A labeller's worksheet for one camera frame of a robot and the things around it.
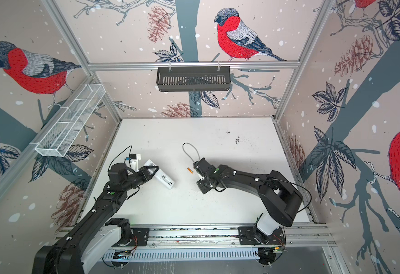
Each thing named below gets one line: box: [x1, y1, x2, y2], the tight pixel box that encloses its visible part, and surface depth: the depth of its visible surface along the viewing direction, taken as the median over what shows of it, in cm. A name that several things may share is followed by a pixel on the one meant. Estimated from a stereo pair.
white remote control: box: [144, 159, 175, 190], surface depth 83 cm
